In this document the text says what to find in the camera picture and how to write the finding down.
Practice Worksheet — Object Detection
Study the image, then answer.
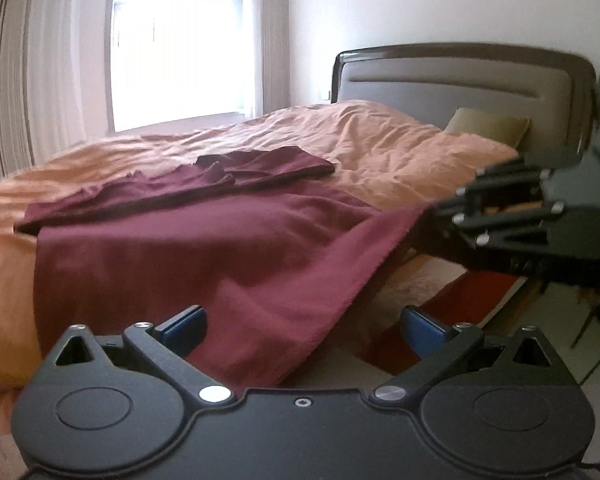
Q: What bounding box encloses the orange duvet cover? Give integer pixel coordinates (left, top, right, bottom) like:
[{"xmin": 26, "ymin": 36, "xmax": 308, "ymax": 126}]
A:
[{"xmin": 0, "ymin": 98, "xmax": 522, "ymax": 434}]

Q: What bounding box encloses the olive green pillow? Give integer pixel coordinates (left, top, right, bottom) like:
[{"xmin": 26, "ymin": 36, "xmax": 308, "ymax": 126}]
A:
[{"xmin": 444, "ymin": 107, "xmax": 531, "ymax": 148}]

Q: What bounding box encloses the dark padded headboard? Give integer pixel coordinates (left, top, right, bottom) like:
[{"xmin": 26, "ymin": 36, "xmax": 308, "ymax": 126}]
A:
[{"xmin": 330, "ymin": 42, "xmax": 596, "ymax": 153}]

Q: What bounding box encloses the bright bedroom window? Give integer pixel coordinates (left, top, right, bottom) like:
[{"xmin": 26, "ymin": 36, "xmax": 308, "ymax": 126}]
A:
[{"xmin": 109, "ymin": 0, "xmax": 249, "ymax": 132}]

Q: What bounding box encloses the beige right curtain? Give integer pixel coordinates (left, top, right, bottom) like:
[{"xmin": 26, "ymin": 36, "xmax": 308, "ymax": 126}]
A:
[{"xmin": 245, "ymin": 0, "xmax": 290, "ymax": 118}]

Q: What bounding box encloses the beige left curtain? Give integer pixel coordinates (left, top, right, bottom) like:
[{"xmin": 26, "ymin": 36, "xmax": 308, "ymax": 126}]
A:
[{"xmin": 0, "ymin": 0, "xmax": 87, "ymax": 179}]

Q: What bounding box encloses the beige curtain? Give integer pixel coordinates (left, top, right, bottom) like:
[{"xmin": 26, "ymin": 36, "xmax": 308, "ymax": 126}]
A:
[
  {"xmin": 245, "ymin": 0, "xmax": 290, "ymax": 118},
  {"xmin": 0, "ymin": 0, "xmax": 87, "ymax": 179}
]

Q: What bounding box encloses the maroon knit shirt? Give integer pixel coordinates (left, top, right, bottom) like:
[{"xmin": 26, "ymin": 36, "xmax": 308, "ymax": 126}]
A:
[{"xmin": 17, "ymin": 148, "xmax": 427, "ymax": 390}]

